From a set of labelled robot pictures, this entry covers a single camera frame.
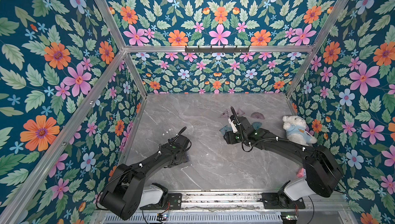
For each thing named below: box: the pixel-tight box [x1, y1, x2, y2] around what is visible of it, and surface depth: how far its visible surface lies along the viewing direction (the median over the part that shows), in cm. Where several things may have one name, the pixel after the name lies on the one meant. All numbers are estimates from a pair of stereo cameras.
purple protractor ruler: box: [250, 112, 265, 120], surface depth 110 cm
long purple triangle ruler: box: [236, 107, 246, 117], surface depth 112 cm
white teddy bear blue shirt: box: [282, 115, 318, 146], surface depth 92 cm
